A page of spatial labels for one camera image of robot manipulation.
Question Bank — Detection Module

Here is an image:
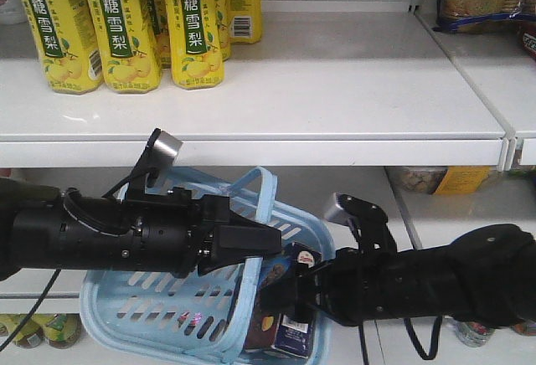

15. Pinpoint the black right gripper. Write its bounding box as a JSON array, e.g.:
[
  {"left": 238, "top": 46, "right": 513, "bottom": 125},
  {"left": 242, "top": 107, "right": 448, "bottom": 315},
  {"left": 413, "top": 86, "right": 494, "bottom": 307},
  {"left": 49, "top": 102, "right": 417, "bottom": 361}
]
[{"left": 292, "top": 247, "right": 398, "bottom": 326}]

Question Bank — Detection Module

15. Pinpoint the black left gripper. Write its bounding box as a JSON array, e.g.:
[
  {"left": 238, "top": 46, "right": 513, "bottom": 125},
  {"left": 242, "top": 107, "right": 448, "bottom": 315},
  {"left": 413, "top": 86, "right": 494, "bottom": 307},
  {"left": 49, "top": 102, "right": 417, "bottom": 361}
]
[{"left": 123, "top": 188, "right": 281, "bottom": 277}]

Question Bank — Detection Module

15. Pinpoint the blue chocolate cookie box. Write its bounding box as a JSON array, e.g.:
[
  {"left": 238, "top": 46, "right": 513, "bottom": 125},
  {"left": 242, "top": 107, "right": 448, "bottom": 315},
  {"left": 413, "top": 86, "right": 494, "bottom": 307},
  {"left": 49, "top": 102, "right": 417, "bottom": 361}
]
[{"left": 244, "top": 242, "right": 322, "bottom": 358}]

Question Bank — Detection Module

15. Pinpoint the light blue plastic basket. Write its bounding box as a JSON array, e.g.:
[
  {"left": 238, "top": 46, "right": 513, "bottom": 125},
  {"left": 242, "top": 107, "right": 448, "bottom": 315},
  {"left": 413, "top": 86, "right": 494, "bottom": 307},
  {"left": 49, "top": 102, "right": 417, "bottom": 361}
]
[{"left": 80, "top": 167, "right": 335, "bottom": 364}]

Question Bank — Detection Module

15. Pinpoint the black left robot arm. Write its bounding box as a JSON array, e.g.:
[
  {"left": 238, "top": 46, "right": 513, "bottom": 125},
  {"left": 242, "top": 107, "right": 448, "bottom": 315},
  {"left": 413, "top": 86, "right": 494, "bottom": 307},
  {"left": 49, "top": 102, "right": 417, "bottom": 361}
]
[{"left": 1, "top": 177, "right": 281, "bottom": 280}]

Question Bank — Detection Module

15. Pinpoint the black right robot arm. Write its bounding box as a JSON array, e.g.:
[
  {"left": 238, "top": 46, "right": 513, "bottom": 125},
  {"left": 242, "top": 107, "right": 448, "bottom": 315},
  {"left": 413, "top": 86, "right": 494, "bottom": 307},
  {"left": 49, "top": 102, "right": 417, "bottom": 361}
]
[{"left": 253, "top": 214, "right": 535, "bottom": 327}]

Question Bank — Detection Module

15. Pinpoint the yellow snack packet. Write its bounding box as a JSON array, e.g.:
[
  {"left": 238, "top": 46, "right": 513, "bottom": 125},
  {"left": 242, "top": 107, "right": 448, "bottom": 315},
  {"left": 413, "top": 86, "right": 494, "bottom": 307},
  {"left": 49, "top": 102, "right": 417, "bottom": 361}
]
[{"left": 387, "top": 166, "right": 503, "bottom": 195}]

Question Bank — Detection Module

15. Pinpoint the white supermarket shelving unit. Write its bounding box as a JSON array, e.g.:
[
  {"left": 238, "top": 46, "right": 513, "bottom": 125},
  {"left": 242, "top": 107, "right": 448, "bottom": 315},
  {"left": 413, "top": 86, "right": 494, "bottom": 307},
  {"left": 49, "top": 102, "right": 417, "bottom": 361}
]
[{"left": 0, "top": 0, "right": 536, "bottom": 365}]

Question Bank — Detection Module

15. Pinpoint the yellow pear drink bottle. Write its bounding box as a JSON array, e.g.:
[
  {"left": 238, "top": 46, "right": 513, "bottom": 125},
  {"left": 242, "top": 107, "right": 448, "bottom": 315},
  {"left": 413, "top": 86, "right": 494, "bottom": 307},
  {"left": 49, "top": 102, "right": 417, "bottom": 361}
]
[
  {"left": 87, "top": 0, "right": 162, "bottom": 94},
  {"left": 164, "top": 0, "right": 224, "bottom": 90},
  {"left": 22, "top": 0, "right": 103, "bottom": 95},
  {"left": 227, "top": 0, "right": 263, "bottom": 44}
]

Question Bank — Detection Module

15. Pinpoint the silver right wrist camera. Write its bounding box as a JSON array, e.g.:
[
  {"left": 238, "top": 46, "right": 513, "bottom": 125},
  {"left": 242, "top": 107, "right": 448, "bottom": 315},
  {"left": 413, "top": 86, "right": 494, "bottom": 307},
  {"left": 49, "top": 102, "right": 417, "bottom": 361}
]
[{"left": 322, "top": 192, "right": 397, "bottom": 253}]

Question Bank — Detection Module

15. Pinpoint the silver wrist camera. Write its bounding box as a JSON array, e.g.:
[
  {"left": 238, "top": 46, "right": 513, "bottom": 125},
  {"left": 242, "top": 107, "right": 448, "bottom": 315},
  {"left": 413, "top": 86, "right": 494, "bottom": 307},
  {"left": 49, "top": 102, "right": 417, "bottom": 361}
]
[
  {"left": 322, "top": 192, "right": 397, "bottom": 253},
  {"left": 141, "top": 128, "right": 183, "bottom": 188}
]

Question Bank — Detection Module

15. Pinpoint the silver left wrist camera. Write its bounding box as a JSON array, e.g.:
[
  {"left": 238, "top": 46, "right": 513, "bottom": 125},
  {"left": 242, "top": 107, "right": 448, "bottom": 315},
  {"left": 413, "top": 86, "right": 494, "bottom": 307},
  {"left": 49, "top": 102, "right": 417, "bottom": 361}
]
[{"left": 141, "top": 128, "right": 183, "bottom": 188}]

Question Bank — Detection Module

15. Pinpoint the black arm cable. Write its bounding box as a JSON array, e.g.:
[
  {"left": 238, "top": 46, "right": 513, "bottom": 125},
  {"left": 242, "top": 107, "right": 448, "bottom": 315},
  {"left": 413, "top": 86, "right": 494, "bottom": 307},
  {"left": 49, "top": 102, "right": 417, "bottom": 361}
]
[{"left": 0, "top": 269, "right": 62, "bottom": 352}]

